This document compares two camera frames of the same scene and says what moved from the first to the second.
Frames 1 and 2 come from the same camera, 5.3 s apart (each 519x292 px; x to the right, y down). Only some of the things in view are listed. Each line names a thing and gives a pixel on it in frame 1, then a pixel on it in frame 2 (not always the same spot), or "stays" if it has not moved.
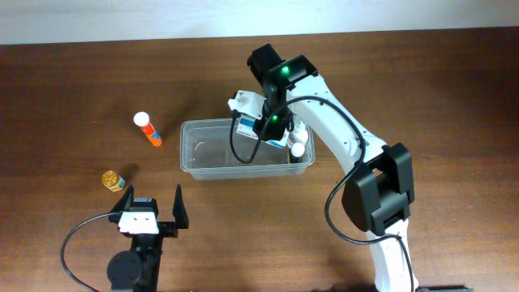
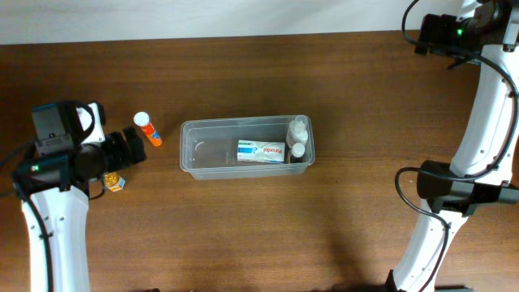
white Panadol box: x=245 y=126 to x=259 y=151
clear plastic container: x=206 y=152 stays
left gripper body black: x=165 y=229 to x=115 y=150
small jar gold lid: x=112 y=181 stays
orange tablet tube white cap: x=141 y=119 stays
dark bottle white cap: x=297 y=152 stays
